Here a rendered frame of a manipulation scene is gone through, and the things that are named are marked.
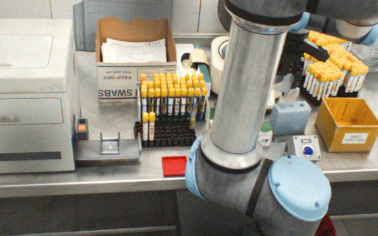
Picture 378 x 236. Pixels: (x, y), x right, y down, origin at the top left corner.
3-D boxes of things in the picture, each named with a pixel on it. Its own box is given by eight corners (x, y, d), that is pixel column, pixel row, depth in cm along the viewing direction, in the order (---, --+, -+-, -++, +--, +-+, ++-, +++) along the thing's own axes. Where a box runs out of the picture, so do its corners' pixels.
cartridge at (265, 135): (255, 149, 130) (259, 131, 126) (251, 138, 133) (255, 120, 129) (269, 148, 130) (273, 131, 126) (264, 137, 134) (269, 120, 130)
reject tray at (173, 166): (163, 176, 119) (163, 174, 118) (161, 158, 124) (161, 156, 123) (189, 175, 120) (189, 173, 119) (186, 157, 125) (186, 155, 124)
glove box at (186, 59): (176, 101, 145) (178, 76, 139) (169, 61, 163) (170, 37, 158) (214, 100, 147) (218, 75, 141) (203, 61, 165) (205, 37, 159)
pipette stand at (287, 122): (274, 142, 133) (281, 115, 127) (265, 127, 138) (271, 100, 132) (305, 138, 135) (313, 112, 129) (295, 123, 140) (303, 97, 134)
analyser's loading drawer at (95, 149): (61, 164, 117) (59, 149, 114) (63, 146, 122) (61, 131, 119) (141, 161, 120) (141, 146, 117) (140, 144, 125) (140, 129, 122)
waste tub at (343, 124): (327, 153, 131) (336, 126, 125) (313, 123, 141) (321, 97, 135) (371, 153, 132) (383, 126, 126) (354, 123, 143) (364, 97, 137)
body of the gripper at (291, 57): (262, 62, 123) (270, 22, 116) (292, 61, 125) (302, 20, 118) (273, 78, 117) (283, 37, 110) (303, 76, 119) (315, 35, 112)
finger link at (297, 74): (284, 82, 124) (291, 55, 119) (290, 81, 125) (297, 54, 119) (292, 92, 121) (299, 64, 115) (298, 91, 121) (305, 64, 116)
